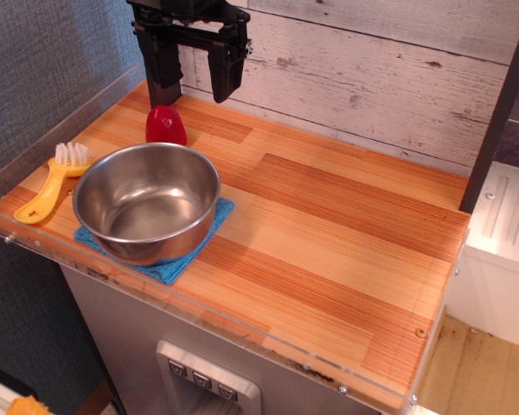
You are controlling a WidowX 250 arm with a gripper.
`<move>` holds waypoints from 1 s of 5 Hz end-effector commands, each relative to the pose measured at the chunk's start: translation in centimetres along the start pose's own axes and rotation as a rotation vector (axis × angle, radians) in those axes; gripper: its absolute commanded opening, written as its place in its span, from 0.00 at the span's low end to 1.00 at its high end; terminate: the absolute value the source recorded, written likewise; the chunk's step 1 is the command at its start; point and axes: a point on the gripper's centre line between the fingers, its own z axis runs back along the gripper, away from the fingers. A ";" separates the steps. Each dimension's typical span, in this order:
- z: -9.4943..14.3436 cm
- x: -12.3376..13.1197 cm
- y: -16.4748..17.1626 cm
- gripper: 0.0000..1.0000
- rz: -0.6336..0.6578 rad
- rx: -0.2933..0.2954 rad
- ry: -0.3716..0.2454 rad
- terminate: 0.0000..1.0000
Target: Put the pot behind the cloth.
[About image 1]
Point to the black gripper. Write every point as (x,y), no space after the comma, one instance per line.
(216,26)

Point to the steel bowl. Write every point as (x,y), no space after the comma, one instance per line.
(148,204)

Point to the blue cloth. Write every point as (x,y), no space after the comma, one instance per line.
(165,272)

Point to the yellow scrub brush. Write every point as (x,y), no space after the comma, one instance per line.
(69,161)

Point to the clear acrylic table guard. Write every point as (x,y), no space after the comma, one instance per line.
(335,257)

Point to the grey toy fridge cabinet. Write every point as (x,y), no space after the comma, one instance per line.
(127,331)

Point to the silver dispenser panel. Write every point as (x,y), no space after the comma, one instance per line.
(205,380)

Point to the white toy sink unit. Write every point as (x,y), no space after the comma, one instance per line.
(484,289)

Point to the yellow object bottom left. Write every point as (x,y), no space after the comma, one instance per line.
(27,406)

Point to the dark right frame post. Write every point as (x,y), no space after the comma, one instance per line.
(488,149)

